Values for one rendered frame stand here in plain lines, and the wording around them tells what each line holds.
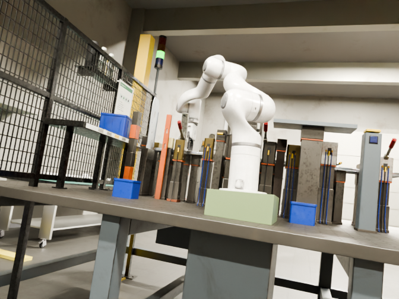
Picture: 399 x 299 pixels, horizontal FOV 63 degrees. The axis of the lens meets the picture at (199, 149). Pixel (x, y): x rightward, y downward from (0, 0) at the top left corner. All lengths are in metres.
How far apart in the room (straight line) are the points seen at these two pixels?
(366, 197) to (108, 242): 1.10
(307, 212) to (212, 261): 0.48
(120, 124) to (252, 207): 1.05
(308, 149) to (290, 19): 4.46
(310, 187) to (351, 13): 4.60
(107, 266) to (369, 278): 0.85
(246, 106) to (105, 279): 0.83
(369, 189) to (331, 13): 4.56
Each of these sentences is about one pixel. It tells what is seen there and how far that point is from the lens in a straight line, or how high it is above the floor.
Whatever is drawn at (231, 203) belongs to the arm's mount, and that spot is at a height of 0.76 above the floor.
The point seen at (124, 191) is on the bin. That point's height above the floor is 0.73.
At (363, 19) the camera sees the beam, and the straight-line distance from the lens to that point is 5.92.
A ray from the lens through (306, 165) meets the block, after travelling 1.60.
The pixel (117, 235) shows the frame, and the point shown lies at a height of 0.59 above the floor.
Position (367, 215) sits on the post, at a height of 0.77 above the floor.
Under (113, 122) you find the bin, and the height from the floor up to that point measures 1.11.
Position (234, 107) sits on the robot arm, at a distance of 1.31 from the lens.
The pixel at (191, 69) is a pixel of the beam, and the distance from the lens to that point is 8.74.
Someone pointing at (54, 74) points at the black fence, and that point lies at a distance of 1.79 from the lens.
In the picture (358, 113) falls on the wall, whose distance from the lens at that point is 10.64.
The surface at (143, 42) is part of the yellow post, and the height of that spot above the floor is 1.92.
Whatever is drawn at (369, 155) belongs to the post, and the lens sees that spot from 1.65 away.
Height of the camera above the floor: 0.80
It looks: 7 degrees up
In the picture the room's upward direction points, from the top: 7 degrees clockwise
